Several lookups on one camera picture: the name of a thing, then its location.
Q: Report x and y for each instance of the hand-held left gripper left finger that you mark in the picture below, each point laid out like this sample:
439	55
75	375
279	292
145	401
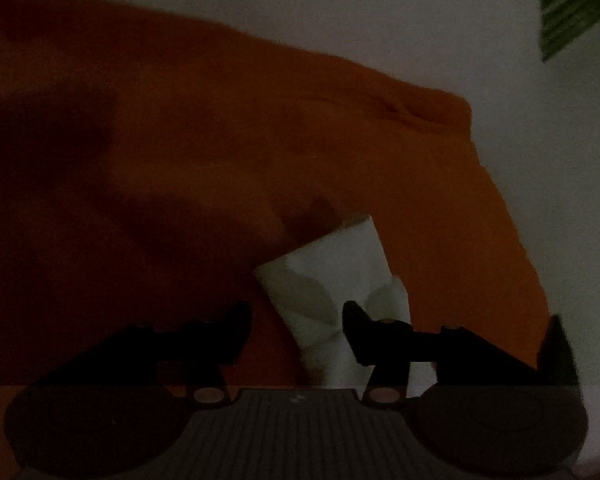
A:
237	330

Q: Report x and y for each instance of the white sweatshirt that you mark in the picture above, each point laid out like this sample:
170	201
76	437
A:
340	260

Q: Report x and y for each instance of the orange bed blanket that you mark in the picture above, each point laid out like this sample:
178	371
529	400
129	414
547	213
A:
230	135

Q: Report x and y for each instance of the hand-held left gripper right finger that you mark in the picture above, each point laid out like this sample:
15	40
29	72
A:
352	325

